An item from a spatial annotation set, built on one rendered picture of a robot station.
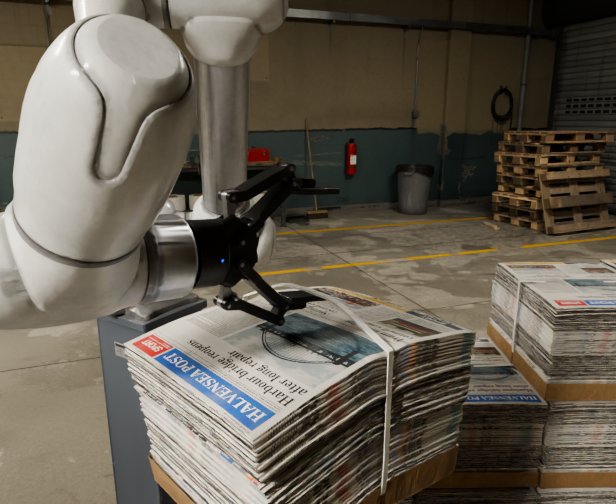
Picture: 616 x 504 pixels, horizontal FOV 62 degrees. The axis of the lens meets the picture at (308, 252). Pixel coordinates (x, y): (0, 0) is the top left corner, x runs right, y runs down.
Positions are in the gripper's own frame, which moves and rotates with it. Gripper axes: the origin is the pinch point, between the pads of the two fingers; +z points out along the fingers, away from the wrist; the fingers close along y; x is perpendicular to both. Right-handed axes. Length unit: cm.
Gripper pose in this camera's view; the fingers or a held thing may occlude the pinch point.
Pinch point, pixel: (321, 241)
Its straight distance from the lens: 68.3
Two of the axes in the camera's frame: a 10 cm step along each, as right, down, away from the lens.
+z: 7.5, -0.9, 6.6
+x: 6.6, 2.1, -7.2
